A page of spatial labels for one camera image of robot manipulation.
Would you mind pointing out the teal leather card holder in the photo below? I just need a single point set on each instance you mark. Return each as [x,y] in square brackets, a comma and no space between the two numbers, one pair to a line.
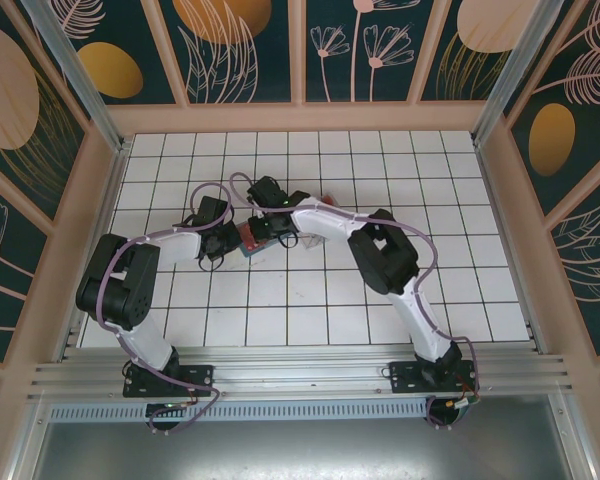
[247,253]

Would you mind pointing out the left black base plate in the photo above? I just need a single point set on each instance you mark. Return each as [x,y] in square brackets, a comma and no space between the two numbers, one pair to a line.
[200,377]

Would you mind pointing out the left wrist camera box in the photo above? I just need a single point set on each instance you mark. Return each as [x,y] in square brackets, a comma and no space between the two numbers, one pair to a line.
[211,210]

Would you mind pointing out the grey metal sheet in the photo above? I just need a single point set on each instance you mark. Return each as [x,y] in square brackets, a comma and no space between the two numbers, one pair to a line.
[300,450]

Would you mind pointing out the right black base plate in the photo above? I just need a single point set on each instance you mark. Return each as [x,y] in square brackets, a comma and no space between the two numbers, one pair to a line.
[405,380]

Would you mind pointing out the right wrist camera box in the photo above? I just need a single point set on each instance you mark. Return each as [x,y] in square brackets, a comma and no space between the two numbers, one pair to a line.
[266,190]

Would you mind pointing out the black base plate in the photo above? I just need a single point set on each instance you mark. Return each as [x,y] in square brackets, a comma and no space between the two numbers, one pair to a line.
[200,377]
[405,380]

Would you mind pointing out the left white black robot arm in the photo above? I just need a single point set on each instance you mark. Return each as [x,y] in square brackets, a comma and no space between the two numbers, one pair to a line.
[145,340]

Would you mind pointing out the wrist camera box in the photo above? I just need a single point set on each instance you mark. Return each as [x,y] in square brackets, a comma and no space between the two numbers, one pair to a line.
[266,190]
[211,210]

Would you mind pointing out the aluminium frame post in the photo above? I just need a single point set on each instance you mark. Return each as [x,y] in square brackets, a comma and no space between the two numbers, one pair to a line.
[516,75]
[81,85]

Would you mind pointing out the aluminium mounting rail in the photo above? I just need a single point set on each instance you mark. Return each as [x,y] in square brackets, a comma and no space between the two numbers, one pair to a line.
[300,367]

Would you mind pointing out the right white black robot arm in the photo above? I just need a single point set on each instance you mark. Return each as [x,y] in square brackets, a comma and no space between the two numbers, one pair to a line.
[320,220]

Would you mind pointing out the aluminium table edge rail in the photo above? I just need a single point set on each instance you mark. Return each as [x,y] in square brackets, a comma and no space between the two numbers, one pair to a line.
[112,190]
[505,225]

